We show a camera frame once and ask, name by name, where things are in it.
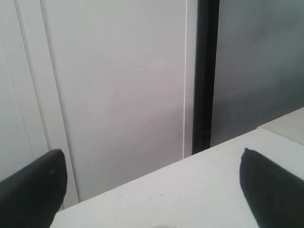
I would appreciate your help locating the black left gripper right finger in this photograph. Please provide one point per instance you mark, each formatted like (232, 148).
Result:
(275, 196)

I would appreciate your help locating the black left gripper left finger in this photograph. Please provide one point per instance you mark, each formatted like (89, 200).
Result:
(31, 197)

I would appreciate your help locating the black vertical post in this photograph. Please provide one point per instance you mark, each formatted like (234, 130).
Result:
(205, 62)

